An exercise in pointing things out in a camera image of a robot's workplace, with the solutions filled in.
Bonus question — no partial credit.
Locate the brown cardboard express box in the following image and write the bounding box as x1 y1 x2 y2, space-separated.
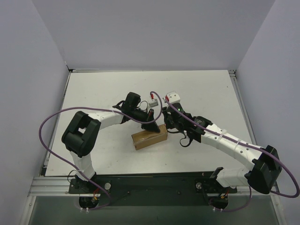
131 124 168 150

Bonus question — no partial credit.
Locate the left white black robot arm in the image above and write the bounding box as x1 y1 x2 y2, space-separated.
61 92 160 193

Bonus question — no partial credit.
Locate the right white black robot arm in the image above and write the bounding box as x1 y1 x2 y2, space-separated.
162 104 282 194

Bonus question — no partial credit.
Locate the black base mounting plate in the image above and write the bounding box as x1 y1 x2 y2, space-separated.
68 172 237 208

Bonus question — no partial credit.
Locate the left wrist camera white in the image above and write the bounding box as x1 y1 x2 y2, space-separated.
148 98 159 108

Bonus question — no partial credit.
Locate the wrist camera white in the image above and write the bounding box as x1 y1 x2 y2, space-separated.
164 91 180 104
148 98 159 108

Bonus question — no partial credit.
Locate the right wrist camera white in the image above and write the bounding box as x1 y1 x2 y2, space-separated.
164 91 180 104

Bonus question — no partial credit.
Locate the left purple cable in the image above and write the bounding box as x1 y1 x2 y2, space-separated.
38 90 164 210

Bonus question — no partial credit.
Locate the purple cable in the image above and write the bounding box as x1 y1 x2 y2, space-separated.
165 98 300 213
38 90 164 210

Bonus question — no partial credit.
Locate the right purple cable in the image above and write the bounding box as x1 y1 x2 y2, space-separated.
165 98 300 213

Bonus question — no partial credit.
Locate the aluminium front rail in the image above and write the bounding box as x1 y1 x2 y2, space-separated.
28 176 281 197

